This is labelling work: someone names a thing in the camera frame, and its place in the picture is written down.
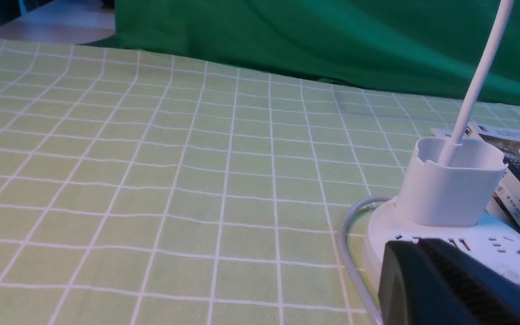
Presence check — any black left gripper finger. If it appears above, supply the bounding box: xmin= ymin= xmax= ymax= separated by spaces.
xmin=378 ymin=238 xmax=520 ymax=325

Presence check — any white desk lamp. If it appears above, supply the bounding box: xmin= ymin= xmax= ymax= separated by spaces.
xmin=339 ymin=0 xmax=520 ymax=291

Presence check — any green backdrop cloth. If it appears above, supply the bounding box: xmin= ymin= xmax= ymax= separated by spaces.
xmin=89 ymin=0 xmax=500 ymax=99

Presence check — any green checked tablecloth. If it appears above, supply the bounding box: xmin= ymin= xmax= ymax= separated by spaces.
xmin=0 ymin=38 xmax=520 ymax=325

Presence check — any white lamp power cable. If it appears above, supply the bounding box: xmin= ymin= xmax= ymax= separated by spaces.
xmin=338 ymin=195 xmax=392 ymax=325

